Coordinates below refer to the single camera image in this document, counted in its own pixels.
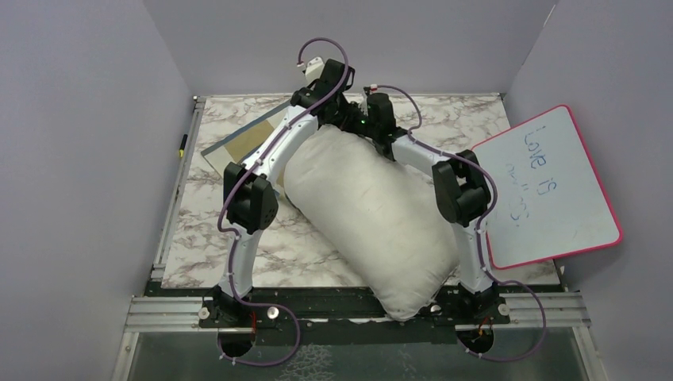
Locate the pink framed whiteboard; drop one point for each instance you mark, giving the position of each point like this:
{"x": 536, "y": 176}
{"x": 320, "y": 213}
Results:
{"x": 551, "y": 202}

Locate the aluminium table edge rail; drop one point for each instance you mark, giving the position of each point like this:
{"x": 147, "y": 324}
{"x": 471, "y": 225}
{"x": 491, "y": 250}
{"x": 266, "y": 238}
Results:
{"x": 162, "y": 252}

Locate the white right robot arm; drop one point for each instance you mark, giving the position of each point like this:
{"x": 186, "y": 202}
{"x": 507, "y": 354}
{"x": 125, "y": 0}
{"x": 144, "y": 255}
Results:
{"x": 460, "y": 186}

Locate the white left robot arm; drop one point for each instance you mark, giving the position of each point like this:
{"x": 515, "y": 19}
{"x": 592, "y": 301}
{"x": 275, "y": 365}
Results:
{"x": 250, "y": 202}

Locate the yellow black marker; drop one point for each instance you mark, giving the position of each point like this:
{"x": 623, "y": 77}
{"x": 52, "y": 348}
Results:
{"x": 183, "y": 145}

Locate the white pillow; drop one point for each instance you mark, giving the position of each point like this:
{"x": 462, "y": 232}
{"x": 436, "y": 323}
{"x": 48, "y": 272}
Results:
{"x": 379, "y": 215}

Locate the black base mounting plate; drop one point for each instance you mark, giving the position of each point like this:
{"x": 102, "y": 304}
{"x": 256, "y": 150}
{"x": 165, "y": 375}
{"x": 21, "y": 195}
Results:
{"x": 291, "y": 331}

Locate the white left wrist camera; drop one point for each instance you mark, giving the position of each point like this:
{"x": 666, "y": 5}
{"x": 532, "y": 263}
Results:
{"x": 312, "y": 69}

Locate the aluminium front rail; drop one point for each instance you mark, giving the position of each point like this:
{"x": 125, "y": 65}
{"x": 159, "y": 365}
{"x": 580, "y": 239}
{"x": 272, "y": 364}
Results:
{"x": 186, "y": 314}

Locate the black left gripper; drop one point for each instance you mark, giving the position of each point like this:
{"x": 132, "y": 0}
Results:
{"x": 344, "y": 109}

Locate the blue yellow patchwork pillowcase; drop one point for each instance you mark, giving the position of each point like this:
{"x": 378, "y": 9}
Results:
{"x": 231, "y": 129}

